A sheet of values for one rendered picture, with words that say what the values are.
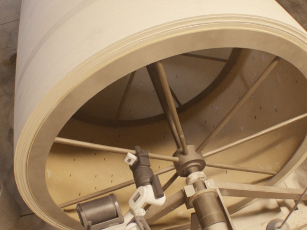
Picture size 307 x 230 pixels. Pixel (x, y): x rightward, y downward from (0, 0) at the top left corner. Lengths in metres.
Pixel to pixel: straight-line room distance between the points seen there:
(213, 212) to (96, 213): 0.54
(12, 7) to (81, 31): 4.29
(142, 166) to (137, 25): 0.63
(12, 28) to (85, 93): 3.82
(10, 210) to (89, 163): 0.74
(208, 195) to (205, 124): 1.28
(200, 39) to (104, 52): 0.33
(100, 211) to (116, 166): 1.38
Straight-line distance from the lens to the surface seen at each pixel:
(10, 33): 4.93
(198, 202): 1.61
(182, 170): 1.75
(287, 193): 2.23
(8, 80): 4.09
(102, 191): 1.81
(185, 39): 1.21
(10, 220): 2.83
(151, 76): 2.19
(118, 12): 1.29
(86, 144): 1.49
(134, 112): 3.07
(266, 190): 2.05
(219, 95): 2.87
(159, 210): 1.78
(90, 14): 1.38
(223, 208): 1.69
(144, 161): 1.54
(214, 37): 1.25
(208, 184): 1.69
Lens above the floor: 2.39
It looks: 49 degrees down
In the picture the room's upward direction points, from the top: 6 degrees counter-clockwise
